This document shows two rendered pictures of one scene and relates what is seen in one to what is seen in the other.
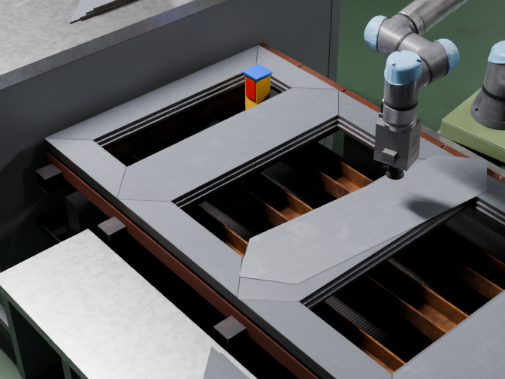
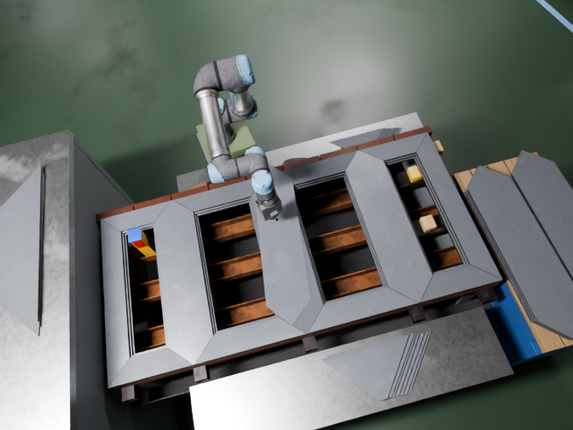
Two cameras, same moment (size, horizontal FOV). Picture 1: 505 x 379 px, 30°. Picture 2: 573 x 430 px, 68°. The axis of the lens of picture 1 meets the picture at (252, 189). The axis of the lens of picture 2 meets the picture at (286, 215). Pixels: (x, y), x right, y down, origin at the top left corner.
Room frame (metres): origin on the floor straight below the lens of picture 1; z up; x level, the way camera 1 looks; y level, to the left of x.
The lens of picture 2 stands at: (1.20, 0.27, 2.48)
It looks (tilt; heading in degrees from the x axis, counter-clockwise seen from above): 63 degrees down; 309
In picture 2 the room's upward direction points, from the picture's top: 13 degrees counter-clockwise
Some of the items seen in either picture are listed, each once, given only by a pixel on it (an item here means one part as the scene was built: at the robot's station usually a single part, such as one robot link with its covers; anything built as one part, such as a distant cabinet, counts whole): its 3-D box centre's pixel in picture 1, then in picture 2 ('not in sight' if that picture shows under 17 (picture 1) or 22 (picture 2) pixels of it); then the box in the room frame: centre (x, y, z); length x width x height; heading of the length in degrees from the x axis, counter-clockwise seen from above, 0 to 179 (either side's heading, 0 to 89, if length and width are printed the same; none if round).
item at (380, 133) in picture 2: not in sight; (369, 143); (1.56, -0.98, 0.70); 0.39 x 0.12 x 0.04; 41
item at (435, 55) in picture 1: (427, 59); (253, 164); (1.82, -0.39, 1.19); 0.11 x 0.11 x 0.08; 41
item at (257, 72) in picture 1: (257, 74); (135, 235); (2.27, -0.02, 0.88); 0.06 x 0.06 x 0.02; 41
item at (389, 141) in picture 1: (394, 140); (269, 206); (1.74, -0.32, 1.02); 0.10 x 0.09 x 0.16; 147
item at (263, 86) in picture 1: (257, 104); (144, 244); (2.27, -0.02, 0.78); 0.05 x 0.05 x 0.19; 41
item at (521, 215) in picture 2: not in sight; (543, 238); (0.72, -0.73, 0.82); 0.80 x 0.40 x 0.06; 131
